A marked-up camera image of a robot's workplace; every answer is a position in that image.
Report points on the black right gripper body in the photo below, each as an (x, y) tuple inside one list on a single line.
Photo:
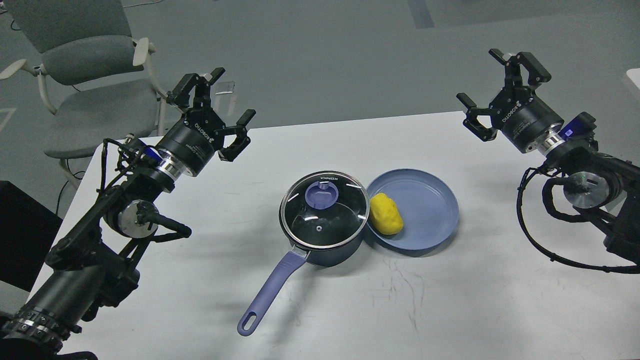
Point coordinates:
[(523, 117)]

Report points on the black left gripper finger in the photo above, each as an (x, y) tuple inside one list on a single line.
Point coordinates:
[(240, 141), (193, 92)]

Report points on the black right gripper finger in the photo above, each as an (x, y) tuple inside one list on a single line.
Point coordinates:
[(523, 74), (494, 111)]

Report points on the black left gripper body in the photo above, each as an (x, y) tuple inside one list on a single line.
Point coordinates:
[(192, 141)]

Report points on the glass pot lid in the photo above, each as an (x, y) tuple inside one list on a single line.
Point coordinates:
[(324, 210)]

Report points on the yellow potato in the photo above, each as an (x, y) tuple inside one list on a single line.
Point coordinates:
[(384, 215)]

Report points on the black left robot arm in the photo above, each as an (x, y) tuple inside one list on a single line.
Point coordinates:
[(95, 263)]

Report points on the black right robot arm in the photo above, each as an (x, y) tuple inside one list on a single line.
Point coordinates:
[(583, 184)]

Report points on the grey office chair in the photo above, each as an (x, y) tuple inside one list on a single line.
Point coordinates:
[(81, 41)]

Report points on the blue plate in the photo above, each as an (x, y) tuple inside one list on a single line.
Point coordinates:
[(427, 205)]

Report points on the black box at left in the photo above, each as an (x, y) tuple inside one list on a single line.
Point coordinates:
[(27, 232)]

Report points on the blue saucepan with handle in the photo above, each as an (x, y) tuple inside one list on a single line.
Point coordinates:
[(295, 258)]

